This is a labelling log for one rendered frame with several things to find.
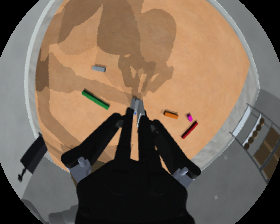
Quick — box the green rod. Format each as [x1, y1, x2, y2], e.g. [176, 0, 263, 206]
[82, 90, 110, 110]

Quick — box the dark red rod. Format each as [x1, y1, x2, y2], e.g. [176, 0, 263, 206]
[181, 121, 198, 139]

